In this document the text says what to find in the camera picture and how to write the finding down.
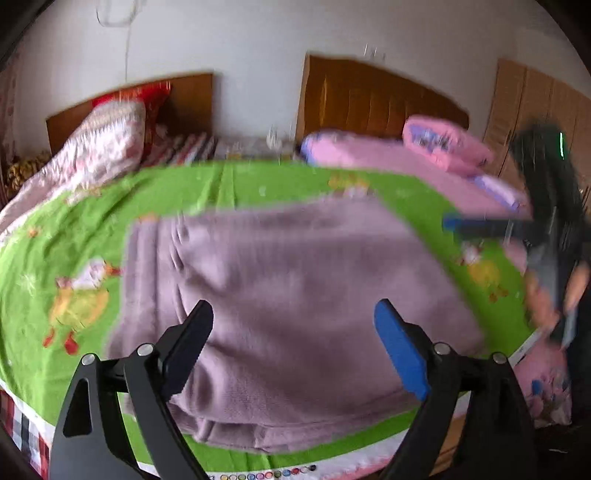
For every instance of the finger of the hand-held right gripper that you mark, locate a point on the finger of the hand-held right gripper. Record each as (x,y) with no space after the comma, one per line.
(480,228)

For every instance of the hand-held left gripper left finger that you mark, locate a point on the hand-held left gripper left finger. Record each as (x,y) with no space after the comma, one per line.
(194,337)

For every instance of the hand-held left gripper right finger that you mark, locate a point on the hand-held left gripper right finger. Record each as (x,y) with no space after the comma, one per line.
(401,355)

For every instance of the mauve knit pants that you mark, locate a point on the mauve knit pants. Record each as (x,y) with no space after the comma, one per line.
(286,286)

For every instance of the person's right hand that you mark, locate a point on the person's right hand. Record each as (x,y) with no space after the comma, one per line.
(540,300)

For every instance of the pink pillow with purple print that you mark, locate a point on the pink pillow with purple print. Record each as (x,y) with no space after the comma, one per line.
(443,143)
(498,189)

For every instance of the pink quilt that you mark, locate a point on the pink quilt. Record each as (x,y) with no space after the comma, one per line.
(406,161)

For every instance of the light wooden wardrobe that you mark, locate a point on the light wooden wardrobe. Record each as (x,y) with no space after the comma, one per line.
(517,97)

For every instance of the green printed bedsheet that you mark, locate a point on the green printed bedsheet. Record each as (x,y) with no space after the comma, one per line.
(69,240)

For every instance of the dark wooden headboard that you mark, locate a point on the dark wooden headboard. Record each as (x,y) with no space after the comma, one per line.
(369,101)

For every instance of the checked bedsheet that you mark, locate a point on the checked bedsheet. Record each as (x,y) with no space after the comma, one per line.
(194,147)

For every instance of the red plaid bedsheet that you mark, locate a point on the red plaid bedsheet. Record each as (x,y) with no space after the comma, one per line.
(23,424)

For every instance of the red floral quilt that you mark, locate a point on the red floral quilt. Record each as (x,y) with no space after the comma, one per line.
(101,138)

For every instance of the plain wooden headboard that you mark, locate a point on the plain wooden headboard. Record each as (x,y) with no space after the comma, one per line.
(189,101)

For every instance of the brown knitted cloth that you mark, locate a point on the brown knitted cloth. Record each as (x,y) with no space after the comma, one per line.
(23,170)

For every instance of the red pillow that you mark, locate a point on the red pillow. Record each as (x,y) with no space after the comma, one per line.
(152,99)

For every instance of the wooden bed frame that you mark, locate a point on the wooden bed frame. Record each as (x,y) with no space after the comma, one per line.
(455,438)

